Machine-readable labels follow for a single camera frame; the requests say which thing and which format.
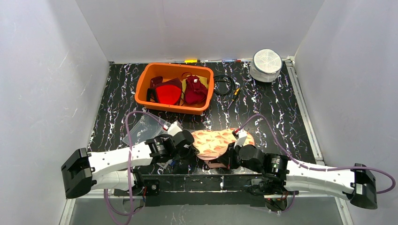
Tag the bright red bra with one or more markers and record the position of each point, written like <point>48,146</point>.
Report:
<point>168,92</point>

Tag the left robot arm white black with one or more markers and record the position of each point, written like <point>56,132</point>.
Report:
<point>85,171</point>

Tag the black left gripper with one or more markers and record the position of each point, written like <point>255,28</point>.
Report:
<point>193,148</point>

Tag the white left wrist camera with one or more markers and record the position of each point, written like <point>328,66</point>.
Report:
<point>173,128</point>

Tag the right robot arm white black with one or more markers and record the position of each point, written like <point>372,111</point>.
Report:
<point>281,175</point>

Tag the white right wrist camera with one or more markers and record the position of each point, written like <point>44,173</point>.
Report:
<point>240,136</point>

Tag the orange black screwdriver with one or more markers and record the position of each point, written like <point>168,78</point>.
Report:
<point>235,97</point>

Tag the orange plastic basin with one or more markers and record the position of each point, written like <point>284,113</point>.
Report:
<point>168,72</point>

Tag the dark red bra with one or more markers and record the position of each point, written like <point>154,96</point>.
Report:
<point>195,92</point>

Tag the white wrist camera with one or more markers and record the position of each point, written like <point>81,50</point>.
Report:
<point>173,128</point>
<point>240,136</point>

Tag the clear plastic screw organizer box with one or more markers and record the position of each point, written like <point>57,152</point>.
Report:
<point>148,127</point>

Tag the peach print mesh laundry bag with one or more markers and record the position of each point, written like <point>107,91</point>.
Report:
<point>212,144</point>

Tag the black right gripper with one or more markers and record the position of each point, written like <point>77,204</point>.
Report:
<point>230,155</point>

